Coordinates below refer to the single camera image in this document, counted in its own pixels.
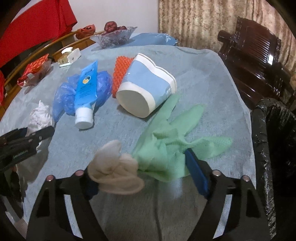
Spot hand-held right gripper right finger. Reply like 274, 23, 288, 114
184, 148, 271, 241

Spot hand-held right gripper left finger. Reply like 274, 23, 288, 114
27, 170, 109, 241

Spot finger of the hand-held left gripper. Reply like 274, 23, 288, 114
28, 126, 55, 145
0, 129, 28, 145

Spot white tissue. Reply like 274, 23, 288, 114
26, 100, 56, 136

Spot clear plastic wrap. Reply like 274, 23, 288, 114
18, 139, 50, 184

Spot green rubber glove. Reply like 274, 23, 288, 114
87, 94, 233, 194

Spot trash bin with black bag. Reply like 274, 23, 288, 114
251, 97, 296, 234

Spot blue plastic bag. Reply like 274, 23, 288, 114
53, 71, 114, 121

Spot light blue tube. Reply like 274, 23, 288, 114
74, 61, 99, 129

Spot red patterned snack packet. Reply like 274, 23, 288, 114
18, 54, 50, 86

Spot grey tablecloth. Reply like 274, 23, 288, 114
0, 44, 257, 241

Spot white and gold box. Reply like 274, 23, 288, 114
58, 47, 82, 67

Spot blue and white cup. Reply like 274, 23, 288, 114
116, 53, 177, 118

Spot red cloth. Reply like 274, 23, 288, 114
0, 0, 78, 67

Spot red crumpled bag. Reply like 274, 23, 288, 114
76, 24, 96, 40

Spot glass fruit bowl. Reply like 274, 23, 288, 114
90, 26, 137, 48

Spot dark wooden armchair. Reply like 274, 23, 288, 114
217, 16, 296, 109

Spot beige patterned curtain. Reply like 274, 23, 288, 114
158, 0, 296, 70

